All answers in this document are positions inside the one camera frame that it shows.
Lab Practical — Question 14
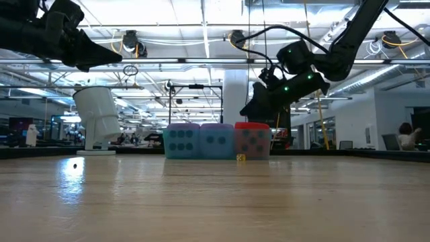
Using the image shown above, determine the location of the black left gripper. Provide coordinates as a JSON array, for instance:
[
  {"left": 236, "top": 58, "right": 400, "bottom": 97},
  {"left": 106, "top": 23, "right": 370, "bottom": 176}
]
[{"left": 43, "top": 0, "right": 123, "bottom": 73}]

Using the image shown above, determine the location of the white cylinder camera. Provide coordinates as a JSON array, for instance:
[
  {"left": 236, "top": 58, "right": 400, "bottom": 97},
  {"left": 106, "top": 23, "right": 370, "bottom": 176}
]
[{"left": 73, "top": 86, "right": 122, "bottom": 157}]

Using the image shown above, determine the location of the red foam die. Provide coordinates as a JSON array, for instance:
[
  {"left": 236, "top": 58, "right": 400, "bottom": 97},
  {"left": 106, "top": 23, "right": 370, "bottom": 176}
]
[{"left": 234, "top": 122, "right": 271, "bottom": 160}]

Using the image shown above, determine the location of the black rectangular screen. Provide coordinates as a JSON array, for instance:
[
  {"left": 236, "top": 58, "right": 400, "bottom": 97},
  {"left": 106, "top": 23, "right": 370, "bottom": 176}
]
[{"left": 247, "top": 103, "right": 292, "bottom": 130}]

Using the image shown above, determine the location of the yellow cable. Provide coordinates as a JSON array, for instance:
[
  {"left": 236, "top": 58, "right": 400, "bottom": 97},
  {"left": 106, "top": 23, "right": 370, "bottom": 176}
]
[{"left": 302, "top": 0, "right": 330, "bottom": 151}]

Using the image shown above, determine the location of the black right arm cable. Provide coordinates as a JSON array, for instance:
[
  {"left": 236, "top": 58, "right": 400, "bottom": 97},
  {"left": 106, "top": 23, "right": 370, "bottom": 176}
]
[{"left": 234, "top": 24, "right": 332, "bottom": 68}]

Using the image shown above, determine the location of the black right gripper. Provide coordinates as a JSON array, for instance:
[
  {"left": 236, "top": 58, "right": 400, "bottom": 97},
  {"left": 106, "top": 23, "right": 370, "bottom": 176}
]
[{"left": 239, "top": 69, "right": 332, "bottom": 118}]

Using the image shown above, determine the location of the grey office chair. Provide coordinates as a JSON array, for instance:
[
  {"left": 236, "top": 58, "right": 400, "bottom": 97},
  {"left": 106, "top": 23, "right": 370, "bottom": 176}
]
[{"left": 381, "top": 133, "right": 402, "bottom": 151}]

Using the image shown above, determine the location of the purple foam die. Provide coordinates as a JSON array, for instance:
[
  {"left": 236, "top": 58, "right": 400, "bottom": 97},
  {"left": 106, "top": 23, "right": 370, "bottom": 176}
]
[
  {"left": 166, "top": 122, "right": 202, "bottom": 159},
  {"left": 200, "top": 123, "right": 235, "bottom": 159}
]

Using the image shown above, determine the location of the white round column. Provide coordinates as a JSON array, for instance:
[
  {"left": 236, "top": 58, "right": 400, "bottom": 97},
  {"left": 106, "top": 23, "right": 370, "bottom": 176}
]
[{"left": 223, "top": 69, "right": 249, "bottom": 126}]

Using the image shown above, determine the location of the black aluminium table frame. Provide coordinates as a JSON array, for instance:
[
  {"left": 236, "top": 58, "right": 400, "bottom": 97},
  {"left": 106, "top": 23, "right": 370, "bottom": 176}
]
[{"left": 0, "top": 147, "right": 430, "bottom": 163}]

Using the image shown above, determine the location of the dark monitor screen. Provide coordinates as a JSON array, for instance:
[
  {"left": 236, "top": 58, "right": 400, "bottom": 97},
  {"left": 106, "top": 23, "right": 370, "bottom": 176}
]
[{"left": 8, "top": 117, "right": 34, "bottom": 134}]

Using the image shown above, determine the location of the silver ventilation duct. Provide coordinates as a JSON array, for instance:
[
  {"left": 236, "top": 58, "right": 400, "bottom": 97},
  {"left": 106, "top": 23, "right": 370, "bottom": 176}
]
[{"left": 327, "top": 63, "right": 430, "bottom": 98}]

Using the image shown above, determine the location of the white bottle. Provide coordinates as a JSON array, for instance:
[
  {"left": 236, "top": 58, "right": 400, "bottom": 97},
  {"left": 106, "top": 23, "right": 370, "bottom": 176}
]
[{"left": 26, "top": 124, "right": 40, "bottom": 148}]

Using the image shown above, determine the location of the long ceiling light rail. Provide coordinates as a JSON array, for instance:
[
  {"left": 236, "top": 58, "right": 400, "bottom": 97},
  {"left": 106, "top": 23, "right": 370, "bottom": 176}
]
[{"left": 0, "top": 58, "right": 430, "bottom": 65}]

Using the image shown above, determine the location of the black ceiling cable reel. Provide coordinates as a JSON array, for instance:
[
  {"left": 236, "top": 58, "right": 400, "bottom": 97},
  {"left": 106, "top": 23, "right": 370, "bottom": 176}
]
[
  {"left": 382, "top": 30, "right": 402, "bottom": 50},
  {"left": 230, "top": 30, "right": 247, "bottom": 48},
  {"left": 122, "top": 30, "right": 148, "bottom": 58}
]

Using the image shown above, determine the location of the teal translucent plastic bin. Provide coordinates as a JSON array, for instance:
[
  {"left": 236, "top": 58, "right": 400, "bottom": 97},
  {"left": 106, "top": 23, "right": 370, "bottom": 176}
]
[{"left": 163, "top": 128, "right": 272, "bottom": 161}]

